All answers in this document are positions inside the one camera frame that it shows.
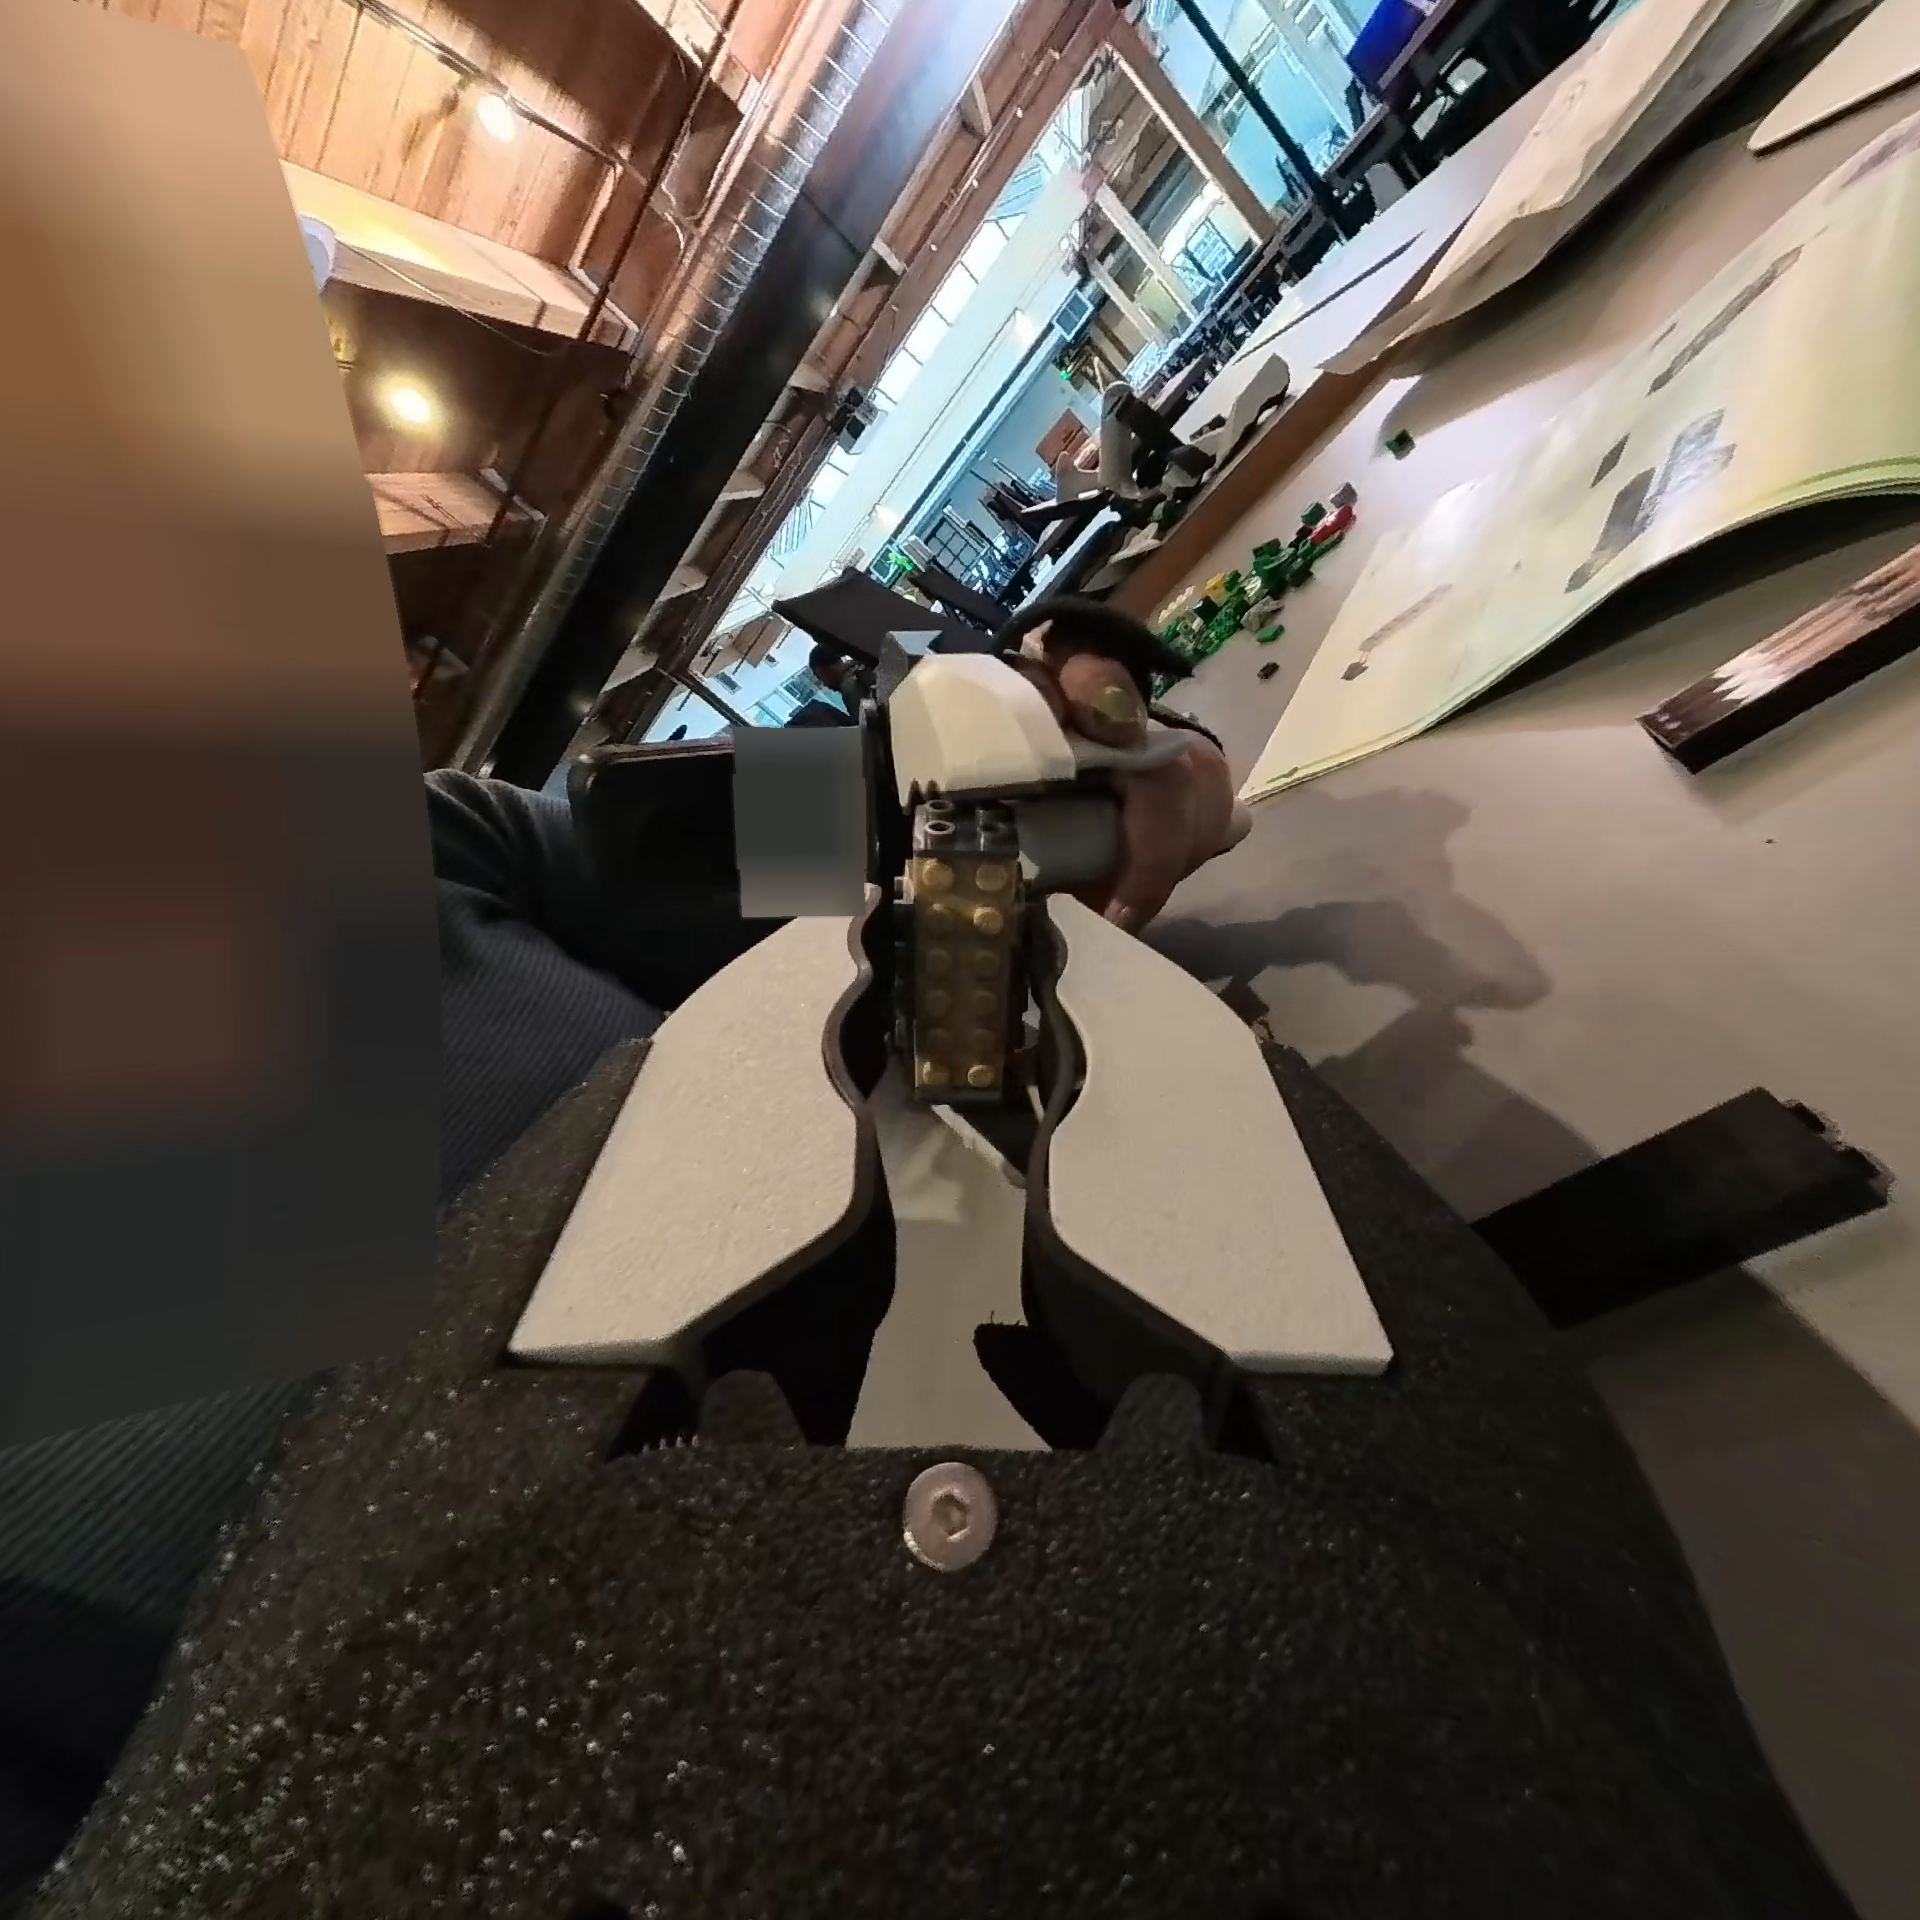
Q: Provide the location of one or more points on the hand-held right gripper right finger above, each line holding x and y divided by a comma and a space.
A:
1201, 1171

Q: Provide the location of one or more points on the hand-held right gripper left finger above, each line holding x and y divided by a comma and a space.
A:
704, 1140

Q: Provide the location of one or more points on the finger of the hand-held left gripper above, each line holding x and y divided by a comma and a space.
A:
1067, 839
983, 728

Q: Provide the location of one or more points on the grey and tan brick assembly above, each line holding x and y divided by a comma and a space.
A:
968, 961

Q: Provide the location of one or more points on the person's left forearm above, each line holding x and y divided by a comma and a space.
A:
524, 901

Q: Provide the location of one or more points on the grey desk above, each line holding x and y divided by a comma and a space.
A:
1651, 961

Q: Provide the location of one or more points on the person's left hand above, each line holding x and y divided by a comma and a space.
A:
1185, 826

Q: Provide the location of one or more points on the pile of green toy bricks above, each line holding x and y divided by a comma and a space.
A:
1236, 592

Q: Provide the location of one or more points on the white office chair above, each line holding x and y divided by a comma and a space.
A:
1201, 428

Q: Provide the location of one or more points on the black flat plate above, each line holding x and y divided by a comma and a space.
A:
1681, 1200

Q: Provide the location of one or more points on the round ceiling lamp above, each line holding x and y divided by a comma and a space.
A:
493, 114
405, 399

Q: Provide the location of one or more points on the open instruction booklet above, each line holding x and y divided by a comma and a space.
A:
1575, 495

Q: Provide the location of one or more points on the dark brown flat plate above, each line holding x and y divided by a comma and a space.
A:
1786, 674

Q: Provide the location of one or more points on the person's torso in dark sweater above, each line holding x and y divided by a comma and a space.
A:
90, 1651

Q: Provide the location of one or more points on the pale flat board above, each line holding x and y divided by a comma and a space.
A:
1860, 89

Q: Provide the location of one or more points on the silver ventilation duct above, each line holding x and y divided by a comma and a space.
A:
628, 421

